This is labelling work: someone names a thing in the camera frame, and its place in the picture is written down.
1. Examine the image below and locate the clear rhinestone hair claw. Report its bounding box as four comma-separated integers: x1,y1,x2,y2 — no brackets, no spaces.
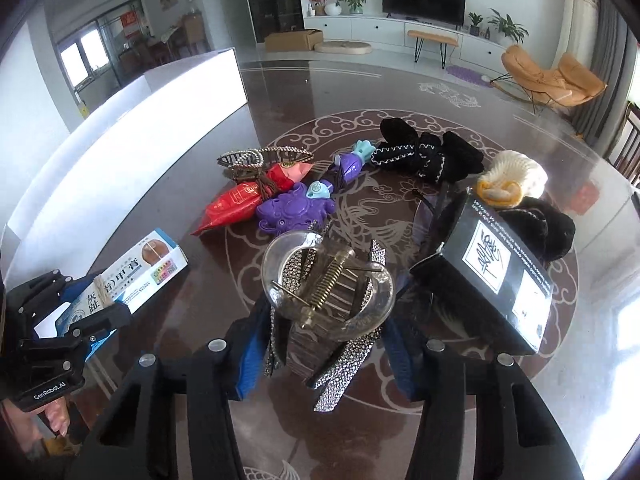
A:
262,231,396,413

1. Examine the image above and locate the brown rhinestone hair clip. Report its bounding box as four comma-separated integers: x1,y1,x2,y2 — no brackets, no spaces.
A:
217,145,314,182

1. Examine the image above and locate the red snack packet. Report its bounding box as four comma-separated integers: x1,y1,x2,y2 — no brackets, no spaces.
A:
192,162,314,236

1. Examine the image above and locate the purple toy figure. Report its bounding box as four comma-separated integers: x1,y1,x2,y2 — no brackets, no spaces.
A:
256,181,335,235

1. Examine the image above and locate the black printed box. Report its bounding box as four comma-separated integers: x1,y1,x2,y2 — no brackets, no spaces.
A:
410,190,553,356

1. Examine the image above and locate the brown cardboard box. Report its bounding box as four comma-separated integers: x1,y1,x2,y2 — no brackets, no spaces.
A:
265,29,323,52

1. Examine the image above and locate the green plant right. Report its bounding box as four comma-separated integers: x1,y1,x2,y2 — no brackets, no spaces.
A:
488,9,529,44

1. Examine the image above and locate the person's left hand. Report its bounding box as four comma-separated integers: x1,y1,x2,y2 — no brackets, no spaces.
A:
1,396,70,453

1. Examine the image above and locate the wooden bench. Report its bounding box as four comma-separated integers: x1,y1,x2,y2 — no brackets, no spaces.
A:
407,29,459,70

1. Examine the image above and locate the white tv cabinet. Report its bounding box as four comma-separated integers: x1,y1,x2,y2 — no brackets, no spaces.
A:
304,15,506,73

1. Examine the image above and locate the blue white ointment box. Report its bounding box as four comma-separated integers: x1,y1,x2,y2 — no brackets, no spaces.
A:
35,229,188,338

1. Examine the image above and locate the white cardboard sorting box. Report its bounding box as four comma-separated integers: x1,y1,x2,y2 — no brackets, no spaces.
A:
4,49,247,287

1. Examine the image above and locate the orange lounge chair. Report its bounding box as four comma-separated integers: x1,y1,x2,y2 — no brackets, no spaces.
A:
488,44,608,110

